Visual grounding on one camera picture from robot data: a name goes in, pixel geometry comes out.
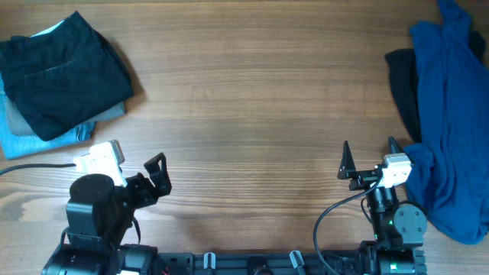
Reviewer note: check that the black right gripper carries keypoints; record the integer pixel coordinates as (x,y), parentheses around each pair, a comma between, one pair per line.
(367,179)

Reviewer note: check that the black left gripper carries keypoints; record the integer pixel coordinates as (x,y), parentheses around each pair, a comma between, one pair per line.
(144,186)

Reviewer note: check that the black shorts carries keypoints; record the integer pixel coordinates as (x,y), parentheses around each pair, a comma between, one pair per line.
(63,78)

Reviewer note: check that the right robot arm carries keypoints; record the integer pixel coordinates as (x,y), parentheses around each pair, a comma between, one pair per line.
(398,227)

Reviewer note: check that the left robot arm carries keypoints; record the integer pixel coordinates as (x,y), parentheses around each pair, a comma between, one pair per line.
(99,213)

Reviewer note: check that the dark blue garment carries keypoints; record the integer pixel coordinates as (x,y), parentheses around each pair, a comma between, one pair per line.
(450,178)

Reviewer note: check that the black garment under blue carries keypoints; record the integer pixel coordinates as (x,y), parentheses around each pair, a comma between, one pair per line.
(405,91)

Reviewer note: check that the folded grey trousers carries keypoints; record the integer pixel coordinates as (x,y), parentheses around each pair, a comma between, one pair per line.
(103,114)

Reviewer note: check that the folded light blue jeans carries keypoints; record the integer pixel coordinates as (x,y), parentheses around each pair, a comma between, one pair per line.
(15,147)

